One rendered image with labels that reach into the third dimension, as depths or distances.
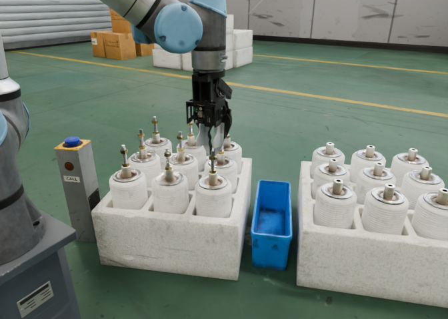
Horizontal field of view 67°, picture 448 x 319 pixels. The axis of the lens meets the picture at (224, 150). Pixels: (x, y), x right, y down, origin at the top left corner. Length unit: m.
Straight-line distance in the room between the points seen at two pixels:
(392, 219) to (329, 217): 0.14
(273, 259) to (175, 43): 0.65
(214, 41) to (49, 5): 5.65
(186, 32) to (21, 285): 0.49
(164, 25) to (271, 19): 5.86
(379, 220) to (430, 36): 4.98
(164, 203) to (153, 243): 0.12
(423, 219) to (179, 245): 0.60
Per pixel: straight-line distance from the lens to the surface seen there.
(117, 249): 1.00
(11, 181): 0.64
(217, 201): 0.85
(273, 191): 1.18
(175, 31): 0.55
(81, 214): 1.10
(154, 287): 0.96
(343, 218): 0.88
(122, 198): 0.93
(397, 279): 0.96
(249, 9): 6.59
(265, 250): 0.96
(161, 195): 0.88
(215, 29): 0.72
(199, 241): 0.90
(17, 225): 0.65
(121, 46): 4.48
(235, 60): 3.81
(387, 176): 1.00
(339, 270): 0.93
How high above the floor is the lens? 0.68
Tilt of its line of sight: 24 degrees down
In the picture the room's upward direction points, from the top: straight up
